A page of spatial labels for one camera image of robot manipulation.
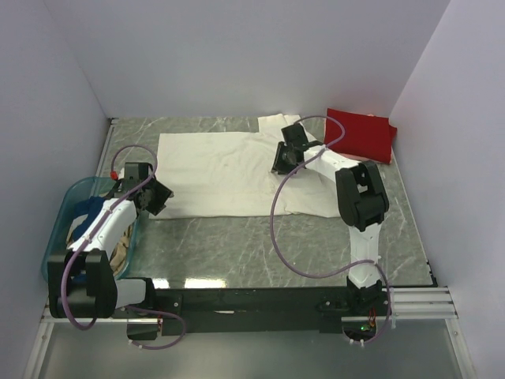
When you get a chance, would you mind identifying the white t-shirt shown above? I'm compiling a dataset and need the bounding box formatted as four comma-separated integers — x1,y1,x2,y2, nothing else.
155,114,339,220

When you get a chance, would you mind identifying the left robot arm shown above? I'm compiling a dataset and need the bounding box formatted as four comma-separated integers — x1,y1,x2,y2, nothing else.
47,163,174,319

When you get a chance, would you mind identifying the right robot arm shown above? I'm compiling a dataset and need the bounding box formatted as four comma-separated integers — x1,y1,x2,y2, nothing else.
269,122,389,315

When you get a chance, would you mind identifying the blue t-shirt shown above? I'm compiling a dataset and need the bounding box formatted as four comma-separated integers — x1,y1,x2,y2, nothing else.
70,197,105,241

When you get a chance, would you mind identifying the beige t-shirt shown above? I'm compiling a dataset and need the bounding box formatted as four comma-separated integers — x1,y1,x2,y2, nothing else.
65,220,135,277

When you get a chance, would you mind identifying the folded red t-shirt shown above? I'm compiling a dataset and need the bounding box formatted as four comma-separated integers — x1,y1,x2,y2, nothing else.
327,108,398,164

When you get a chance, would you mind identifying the teal plastic basket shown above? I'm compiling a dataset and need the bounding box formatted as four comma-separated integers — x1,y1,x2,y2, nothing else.
41,177,140,281

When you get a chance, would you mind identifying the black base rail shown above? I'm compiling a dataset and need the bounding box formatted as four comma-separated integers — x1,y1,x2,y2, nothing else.
125,286,390,343

